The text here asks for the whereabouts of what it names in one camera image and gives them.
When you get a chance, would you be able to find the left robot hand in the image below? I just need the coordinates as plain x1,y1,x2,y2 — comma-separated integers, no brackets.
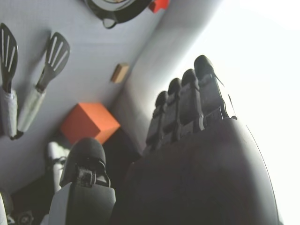
41,54,284,225

